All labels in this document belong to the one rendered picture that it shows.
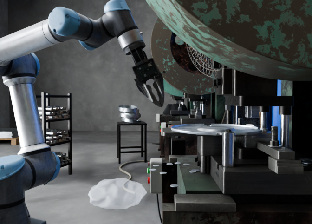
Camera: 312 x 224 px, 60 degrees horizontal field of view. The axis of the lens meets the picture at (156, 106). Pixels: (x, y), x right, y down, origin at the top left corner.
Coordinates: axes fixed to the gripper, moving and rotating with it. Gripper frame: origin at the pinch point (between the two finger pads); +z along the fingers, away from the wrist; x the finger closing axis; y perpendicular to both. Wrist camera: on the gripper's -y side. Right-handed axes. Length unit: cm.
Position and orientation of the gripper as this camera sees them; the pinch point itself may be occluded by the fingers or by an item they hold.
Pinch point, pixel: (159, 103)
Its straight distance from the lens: 89.5
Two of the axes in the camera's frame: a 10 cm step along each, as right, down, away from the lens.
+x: 9.1, -4.2, 0.2
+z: 4.2, 9.1, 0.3
